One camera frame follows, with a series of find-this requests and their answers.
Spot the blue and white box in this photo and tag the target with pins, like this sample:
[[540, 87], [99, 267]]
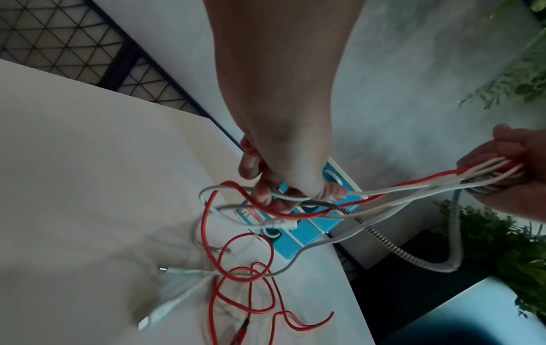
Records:
[[307, 235]]

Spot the person's left hand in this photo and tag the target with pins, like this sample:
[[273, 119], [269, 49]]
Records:
[[283, 148]]

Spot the person's right hand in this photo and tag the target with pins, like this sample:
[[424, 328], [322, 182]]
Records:
[[524, 198]]

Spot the light green leafy plant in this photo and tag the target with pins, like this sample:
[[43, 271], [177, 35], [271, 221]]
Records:
[[522, 81]]

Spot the white planter box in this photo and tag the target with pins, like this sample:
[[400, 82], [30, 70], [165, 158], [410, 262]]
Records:
[[473, 313]]

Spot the dark green bushy plant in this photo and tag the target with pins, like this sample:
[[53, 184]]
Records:
[[507, 242]]

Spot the person's left forearm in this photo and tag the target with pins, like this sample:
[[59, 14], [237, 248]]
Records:
[[281, 50]]

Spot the black metal grid rack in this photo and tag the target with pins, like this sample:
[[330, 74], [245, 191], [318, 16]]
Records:
[[64, 37]]

